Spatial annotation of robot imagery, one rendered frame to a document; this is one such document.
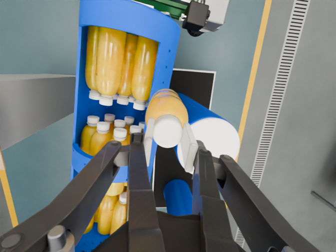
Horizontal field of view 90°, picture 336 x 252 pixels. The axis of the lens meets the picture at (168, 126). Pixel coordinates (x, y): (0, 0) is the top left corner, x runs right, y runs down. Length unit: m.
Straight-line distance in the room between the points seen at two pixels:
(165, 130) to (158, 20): 0.32
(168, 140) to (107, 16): 0.33
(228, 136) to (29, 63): 1.72
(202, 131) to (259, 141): 1.57
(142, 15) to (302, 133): 2.33
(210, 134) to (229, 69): 1.21
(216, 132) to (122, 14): 0.53
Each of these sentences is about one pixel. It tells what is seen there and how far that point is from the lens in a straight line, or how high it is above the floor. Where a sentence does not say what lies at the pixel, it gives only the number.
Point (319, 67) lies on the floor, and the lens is 2.45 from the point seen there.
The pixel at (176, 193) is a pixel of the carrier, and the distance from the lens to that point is 1.72.
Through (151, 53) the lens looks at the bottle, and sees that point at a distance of 0.53.
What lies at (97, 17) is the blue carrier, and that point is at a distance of 0.48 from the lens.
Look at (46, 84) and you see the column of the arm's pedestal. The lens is 1.30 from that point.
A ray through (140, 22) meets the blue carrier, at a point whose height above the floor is 1.23.
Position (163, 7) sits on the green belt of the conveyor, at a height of 0.90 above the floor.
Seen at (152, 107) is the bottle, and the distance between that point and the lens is 0.26.
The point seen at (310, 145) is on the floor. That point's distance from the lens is 2.70.
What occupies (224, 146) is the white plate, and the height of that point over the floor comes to 1.04.
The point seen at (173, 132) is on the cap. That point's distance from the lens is 0.21.
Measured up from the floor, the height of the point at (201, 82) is 0.15.
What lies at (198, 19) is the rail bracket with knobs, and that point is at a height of 1.00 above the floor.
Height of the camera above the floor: 1.67
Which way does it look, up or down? 71 degrees down
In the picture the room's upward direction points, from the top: 159 degrees clockwise
